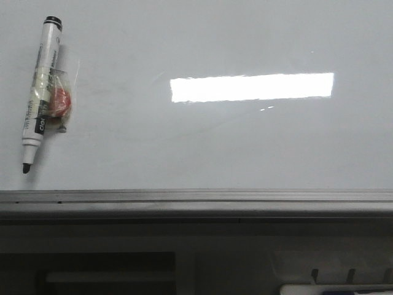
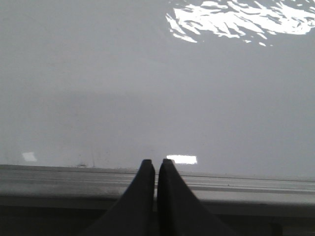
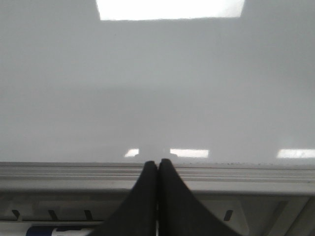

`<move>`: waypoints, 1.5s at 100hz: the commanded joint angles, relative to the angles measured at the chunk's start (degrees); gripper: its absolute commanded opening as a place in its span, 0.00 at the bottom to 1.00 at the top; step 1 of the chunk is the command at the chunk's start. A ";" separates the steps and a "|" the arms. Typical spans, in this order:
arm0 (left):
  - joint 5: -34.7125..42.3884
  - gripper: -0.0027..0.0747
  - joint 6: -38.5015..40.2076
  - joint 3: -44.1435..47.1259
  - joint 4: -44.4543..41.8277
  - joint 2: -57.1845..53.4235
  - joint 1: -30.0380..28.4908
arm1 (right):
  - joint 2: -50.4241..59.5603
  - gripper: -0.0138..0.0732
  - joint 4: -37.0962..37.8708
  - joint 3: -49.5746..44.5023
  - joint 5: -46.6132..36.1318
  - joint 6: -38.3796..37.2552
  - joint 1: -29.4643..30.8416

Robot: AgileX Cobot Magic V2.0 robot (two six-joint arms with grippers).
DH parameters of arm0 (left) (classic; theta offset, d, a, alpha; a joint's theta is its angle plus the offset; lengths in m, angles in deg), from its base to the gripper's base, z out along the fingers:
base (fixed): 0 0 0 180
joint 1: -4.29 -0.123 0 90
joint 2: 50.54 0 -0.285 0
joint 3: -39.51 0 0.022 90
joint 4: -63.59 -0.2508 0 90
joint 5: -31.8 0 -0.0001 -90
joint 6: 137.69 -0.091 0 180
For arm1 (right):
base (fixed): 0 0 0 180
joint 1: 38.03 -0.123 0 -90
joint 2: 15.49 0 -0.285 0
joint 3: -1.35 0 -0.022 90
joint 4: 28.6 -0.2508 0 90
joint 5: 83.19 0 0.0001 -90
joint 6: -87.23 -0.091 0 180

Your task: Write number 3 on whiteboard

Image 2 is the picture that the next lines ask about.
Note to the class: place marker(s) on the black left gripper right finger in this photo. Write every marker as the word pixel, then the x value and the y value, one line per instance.
pixel 180 212

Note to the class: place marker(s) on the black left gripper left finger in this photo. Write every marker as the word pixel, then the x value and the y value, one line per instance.
pixel 130 215

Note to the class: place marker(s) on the white whiteboard with aluminium frame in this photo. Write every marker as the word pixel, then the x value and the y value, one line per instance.
pixel 224 88

